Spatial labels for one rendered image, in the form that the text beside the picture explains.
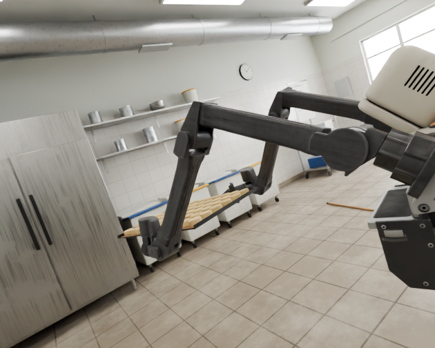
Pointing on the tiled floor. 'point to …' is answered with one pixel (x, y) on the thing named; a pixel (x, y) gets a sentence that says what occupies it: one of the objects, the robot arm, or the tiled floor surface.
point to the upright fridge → (46, 227)
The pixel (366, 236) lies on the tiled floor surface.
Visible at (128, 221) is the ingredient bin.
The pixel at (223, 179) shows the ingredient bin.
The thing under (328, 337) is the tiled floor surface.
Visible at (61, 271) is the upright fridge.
